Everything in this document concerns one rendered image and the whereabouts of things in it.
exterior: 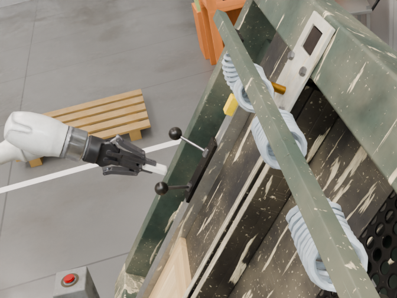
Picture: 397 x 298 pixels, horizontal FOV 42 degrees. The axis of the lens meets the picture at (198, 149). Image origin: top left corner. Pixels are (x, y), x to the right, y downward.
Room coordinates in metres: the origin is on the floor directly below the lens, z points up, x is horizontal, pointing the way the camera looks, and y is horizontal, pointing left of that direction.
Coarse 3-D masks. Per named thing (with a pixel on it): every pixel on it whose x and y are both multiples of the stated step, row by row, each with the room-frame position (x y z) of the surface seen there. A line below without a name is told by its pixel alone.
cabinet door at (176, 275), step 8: (184, 240) 1.17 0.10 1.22; (176, 248) 1.16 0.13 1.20; (184, 248) 1.13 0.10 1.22; (176, 256) 1.13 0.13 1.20; (184, 256) 1.10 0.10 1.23; (168, 264) 1.15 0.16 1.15; (176, 264) 1.10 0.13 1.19; (184, 264) 1.06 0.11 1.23; (168, 272) 1.13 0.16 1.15; (176, 272) 1.08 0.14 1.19; (184, 272) 1.03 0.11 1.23; (160, 280) 1.15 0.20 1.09; (168, 280) 1.11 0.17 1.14; (176, 280) 1.05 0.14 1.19; (184, 280) 1.00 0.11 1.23; (160, 288) 1.13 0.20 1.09; (168, 288) 1.08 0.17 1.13; (176, 288) 1.03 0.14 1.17; (184, 288) 0.98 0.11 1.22; (152, 296) 1.15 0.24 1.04; (160, 296) 1.10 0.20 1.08; (168, 296) 1.05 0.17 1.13; (176, 296) 1.01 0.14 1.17
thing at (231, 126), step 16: (240, 112) 1.18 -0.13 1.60; (224, 128) 1.19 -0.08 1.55; (240, 128) 1.18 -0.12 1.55; (224, 144) 1.18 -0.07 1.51; (224, 160) 1.18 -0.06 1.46; (208, 176) 1.18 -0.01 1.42; (208, 192) 1.18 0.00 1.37; (192, 208) 1.18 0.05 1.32; (176, 224) 1.19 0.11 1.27; (192, 224) 1.18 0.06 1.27; (176, 240) 1.18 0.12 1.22; (160, 256) 1.19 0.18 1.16; (160, 272) 1.18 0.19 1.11; (144, 288) 1.19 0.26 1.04
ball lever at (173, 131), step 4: (172, 128) 1.25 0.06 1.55; (176, 128) 1.25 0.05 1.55; (168, 132) 1.25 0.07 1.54; (172, 132) 1.24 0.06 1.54; (176, 132) 1.24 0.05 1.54; (180, 132) 1.24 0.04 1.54; (172, 136) 1.24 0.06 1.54; (176, 136) 1.24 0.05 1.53; (180, 136) 1.24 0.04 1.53; (184, 140) 1.23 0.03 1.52; (188, 140) 1.23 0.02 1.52; (192, 144) 1.22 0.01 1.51; (196, 144) 1.22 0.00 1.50; (200, 148) 1.21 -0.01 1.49; (208, 148) 1.20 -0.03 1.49; (204, 152) 1.20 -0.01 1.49; (208, 152) 1.19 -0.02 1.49; (204, 156) 1.19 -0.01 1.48
